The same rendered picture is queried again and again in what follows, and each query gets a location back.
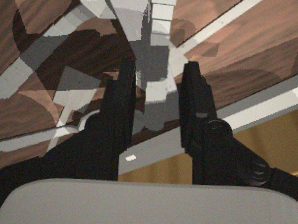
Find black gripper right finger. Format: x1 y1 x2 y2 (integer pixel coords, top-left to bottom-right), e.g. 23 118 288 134
178 61 298 201

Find brown wooden cutlery tray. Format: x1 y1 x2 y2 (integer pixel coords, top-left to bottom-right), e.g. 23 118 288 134
118 109 298 184

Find white flat base plate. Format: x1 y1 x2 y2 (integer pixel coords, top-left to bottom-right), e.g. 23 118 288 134
118 75 298 175

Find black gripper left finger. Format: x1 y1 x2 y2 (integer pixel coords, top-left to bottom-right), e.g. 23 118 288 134
0 58 136 208

